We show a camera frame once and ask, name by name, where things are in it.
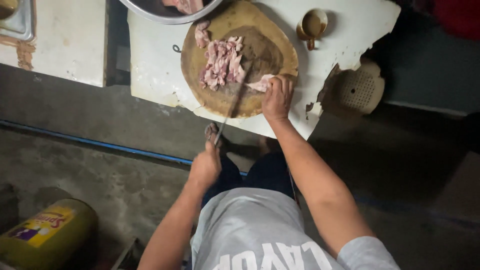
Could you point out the person's left hand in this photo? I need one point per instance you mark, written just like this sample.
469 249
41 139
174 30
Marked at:
204 167

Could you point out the raw pink meat strip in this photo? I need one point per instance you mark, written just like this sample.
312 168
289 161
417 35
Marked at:
258 84

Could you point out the brown ceramic mug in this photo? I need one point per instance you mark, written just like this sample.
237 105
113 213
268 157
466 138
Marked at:
312 25

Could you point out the person's sandalled foot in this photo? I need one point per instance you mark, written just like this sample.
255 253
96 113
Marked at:
213 131

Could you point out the grey printed shirt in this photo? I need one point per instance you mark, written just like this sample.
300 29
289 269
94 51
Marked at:
255 228

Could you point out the red object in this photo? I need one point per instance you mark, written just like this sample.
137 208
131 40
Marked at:
457 17

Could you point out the long steel kitchen knife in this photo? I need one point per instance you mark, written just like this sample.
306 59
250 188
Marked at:
234 103

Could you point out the raw meat chunk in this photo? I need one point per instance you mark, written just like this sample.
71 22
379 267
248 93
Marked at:
201 34

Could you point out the pile of cut meat pieces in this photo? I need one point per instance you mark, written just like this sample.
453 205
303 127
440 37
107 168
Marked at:
222 63

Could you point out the yellow tin with label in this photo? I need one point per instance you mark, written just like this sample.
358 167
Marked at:
48 236

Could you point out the raw meat slab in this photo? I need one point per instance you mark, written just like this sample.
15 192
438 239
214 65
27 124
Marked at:
185 5

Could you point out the person's left fingers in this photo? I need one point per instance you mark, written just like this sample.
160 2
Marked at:
214 150

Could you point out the metal hook on board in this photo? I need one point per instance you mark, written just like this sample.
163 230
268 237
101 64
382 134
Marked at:
176 48

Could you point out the blue pipe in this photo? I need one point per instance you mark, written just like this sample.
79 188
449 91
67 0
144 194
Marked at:
93 142

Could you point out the round wooden chopping board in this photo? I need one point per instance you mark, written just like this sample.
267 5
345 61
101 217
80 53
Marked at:
270 48

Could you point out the person's right fingers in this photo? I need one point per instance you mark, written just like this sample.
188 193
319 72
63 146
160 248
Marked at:
280 83

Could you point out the metal tray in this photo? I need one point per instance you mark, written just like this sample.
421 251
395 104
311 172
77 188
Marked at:
17 22

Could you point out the beige plastic stool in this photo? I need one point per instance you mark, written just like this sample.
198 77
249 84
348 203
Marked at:
358 90

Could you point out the person's right hand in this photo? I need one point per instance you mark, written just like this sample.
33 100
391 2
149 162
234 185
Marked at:
276 101

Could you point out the large round metal bowl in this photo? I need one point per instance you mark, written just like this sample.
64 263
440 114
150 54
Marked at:
150 13

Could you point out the dark blue shorts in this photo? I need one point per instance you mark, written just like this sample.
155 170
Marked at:
268 174

